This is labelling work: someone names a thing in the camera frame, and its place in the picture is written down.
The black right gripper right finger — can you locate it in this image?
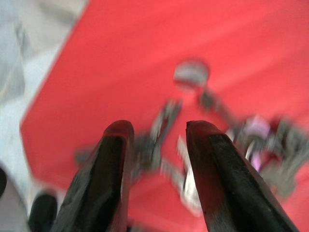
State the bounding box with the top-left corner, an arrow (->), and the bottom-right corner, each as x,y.
185,120 -> 300,232

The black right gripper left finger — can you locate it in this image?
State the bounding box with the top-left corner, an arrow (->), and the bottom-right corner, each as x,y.
50,120 -> 135,232

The silver metal key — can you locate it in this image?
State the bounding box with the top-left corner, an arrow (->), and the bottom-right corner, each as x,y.
160,135 -> 203,217

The dark grey key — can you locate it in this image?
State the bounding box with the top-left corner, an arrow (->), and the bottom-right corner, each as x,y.
262,117 -> 306,200

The purple key tag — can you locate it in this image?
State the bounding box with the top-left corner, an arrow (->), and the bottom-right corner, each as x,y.
245,115 -> 270,170

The black rounded object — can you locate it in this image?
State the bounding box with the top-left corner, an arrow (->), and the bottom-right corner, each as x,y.
28,192 -> 58,232

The grey oval key fob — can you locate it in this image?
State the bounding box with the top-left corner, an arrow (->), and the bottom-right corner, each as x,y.
173,60 -> 211,90

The red table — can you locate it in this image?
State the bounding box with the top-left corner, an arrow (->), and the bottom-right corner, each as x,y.
19,0 -> 309,232

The dark key chain link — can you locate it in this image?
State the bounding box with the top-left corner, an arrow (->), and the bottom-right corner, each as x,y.
199,88 -> 242,132

